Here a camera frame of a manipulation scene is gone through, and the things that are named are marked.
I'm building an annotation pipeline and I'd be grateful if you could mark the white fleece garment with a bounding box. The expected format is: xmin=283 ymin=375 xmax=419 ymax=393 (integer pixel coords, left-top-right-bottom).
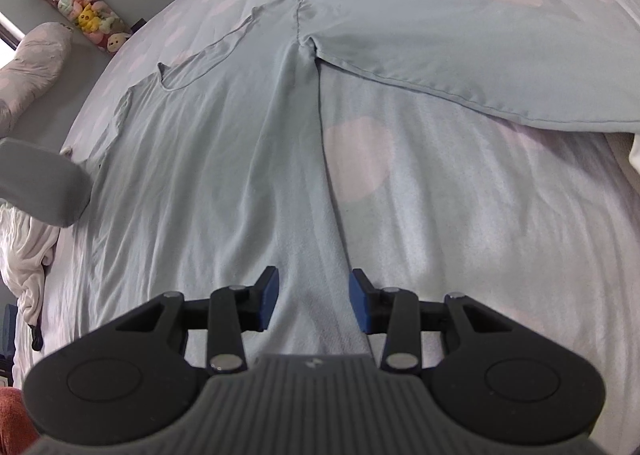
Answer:
xmin=0 ymin=200 xmax=63 ymax=331

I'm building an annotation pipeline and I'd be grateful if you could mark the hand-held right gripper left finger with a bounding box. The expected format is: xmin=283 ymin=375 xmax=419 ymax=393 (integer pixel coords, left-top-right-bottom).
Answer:
xmin=115 ymin=267 xmax=280 ymax=376

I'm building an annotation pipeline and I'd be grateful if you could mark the polka dot bed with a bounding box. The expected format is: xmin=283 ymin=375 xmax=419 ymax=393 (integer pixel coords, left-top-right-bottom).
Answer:
xmin=10 ymin=0 xmax=640 ymax=455

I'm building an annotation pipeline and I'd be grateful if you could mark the grey long-sleeve shirt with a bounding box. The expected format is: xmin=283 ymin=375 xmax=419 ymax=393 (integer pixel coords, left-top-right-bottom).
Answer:
xmin=60 ymin=0 xmax=640 ymax=361

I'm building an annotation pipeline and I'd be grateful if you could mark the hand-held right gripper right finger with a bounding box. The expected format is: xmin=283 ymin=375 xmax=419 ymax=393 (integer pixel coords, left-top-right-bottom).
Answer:
xmin=349 ymin=269 xmax=516 ymax=376

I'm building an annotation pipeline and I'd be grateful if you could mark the window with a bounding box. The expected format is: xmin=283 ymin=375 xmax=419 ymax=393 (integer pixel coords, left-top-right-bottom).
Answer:
xmin=0 ymin=10 xmax=26 ymax=56

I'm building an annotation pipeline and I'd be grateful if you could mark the clear tube of plush toys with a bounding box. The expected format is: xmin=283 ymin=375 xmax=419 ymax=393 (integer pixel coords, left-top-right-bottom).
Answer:
xmin=42 ymin=0 xmax=135 ymax=54

